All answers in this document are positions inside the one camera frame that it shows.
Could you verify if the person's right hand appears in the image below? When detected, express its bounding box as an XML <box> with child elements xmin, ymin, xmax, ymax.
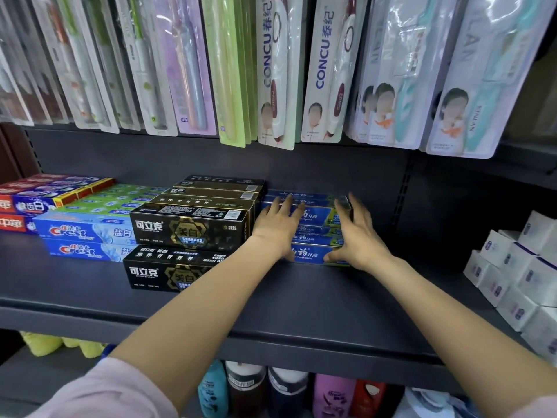
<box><xmin>324</xmin><ymin>192</ymin><xmax>392</xmax><ymax>273</ymax></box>

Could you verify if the person's left hand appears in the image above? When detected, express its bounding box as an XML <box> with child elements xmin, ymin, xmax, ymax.
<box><xmin>252</xmin><ymin>194</ymin><xmax>307</xmax><ymax>262</ymax></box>

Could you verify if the dark grey shelf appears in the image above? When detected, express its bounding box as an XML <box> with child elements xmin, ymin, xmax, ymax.
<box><xmin>0</xmin><ymin>232</ymin><xmax>536</xmax><ymax>397</ymax></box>

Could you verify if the light blue toothpaste box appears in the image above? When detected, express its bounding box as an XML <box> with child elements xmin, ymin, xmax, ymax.
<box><xmin>43</xmin><ymin>238</ymin><xmax>133</xmax><ymax>263</ymax></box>
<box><xmin>32</xmin><ymin>211</ymin><xmax>136</xmax><ymax>246</ymax></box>

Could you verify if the red and blue toothpaste box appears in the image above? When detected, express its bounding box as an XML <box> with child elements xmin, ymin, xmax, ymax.
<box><xmin>0</xmin><ymin>176</ymin><xmax>116</xmax><ymax>215</ymax></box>
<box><xmin>0</xmin><ymin>212</ymin><xmax>38</xmax><ymax>235</ymax></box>
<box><xmin>30</xmin><ymin>172</ymin><xmax>103</xmax><ymax>183</ymax></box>

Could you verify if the person's right forearm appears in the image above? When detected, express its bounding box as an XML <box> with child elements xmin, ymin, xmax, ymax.
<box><xmin>374</xmin><ymin>256</ymin><xmax>557</xmax><ymax>418</ymax></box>

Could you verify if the person's left forearm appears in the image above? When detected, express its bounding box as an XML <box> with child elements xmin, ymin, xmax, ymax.
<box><xmin>108</xmin><ymin>247</ymin><xmax>288</xmax><ymax>414</ymax></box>

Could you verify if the person's pink right sleeve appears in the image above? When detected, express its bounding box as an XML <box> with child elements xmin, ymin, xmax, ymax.
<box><xmin>520</xmin><ymin>395</ymin><xmax>557</xmax><ymax>418</ymax></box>

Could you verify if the dark grey shelf board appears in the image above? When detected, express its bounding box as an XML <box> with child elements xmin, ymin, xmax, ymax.
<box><xmin>0</xmin><ymin>343</ymin><xmax>205</xmax><ymax>418</ymax></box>

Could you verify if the red orange bottle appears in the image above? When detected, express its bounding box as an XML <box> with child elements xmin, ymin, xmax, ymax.
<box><xmin>350</xmin><ymin>379</ymin><xmax>388</xmax><ymax>418</ymax></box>

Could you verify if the pink shampoo bottle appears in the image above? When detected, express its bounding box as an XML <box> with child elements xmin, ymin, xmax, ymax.
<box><xmin>312</xmin><ymin>374</ymin><xmax>357</xmax><ymax>418</ymax></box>

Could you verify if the stack of white tissue packs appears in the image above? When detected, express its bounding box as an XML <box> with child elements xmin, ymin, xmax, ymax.
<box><xmin>463</xmin><ymin>211</ymin><xmax>557</xmax><ymax>366</ymax></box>

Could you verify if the brown-lidded dark jar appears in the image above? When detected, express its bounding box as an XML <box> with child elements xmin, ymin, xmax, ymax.
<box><xmin>225</xmin><ymin>361</ymin><xmax>267</xmax><ymax>418</ymax></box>

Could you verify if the white-lidded dark jar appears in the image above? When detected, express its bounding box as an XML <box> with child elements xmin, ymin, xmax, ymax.
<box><xmin>266</xmin><ymin>366</ymin><xmax>310</xmax><ymax>418</ymax></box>

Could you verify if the stack of brown toothbrush packs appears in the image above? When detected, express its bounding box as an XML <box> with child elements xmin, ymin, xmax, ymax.
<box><xmin>254</xmin><ymin>0</ymin><xmax>371</xmax><ymax>152</ymax></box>

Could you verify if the stack of light green packs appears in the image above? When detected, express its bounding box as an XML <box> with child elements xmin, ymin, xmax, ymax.
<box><xmin>200</xmin><ymin>0</ymin><xmax>260</xmax><ymax>149</ymax></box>

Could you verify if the white pump bottle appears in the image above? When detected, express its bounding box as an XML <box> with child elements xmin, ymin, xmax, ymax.
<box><xmin>393</xmin><ymin>387</ymin><xmax>471</xmax><ymax>418</ymax></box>

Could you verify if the small teal shampoo bottle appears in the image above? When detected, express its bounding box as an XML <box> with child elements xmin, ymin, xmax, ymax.
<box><xmin>198</xmin><ymin>360</ymin><xmax>229</xmax><ymax>418</ymax></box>

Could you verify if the stack of purple toothbrush packs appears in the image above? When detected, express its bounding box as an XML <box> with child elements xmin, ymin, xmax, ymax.
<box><xmin>152</xmin><ymin>0</ymin><xmax>218</xmax><ymax>137</ymax></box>

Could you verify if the stack of teal child toothbrush packs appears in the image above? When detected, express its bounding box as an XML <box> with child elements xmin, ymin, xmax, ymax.
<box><xmin>346</xmin><ymin>0</ymin><xmax>545</xmax><ymax>160</ymax></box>

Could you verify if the row of green toothbrush packs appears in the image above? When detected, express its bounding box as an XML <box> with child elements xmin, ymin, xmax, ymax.
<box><xmin>114</xmin><ymin>0</ymin><xmax>179</xmax><ymax>138</ymax></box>

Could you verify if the green toothbrush pack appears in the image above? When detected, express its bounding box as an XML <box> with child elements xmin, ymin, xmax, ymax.
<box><xmin>80</xmin><ymin>0</ymin><xmax>144</xmax><ymax>132</ymax></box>

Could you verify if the orange toothbrush pack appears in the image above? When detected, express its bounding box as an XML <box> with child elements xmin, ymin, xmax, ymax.
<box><xmin>28</xmin><ymin>0</ymin><xmax>121</xmax><ymax>135</ymax></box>

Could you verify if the red child toothbrush pack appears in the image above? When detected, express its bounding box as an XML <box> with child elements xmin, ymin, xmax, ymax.
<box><xmin>0</xmin><ymin>0</ymin><xmax>73</xmax><ymax>127</ymax></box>

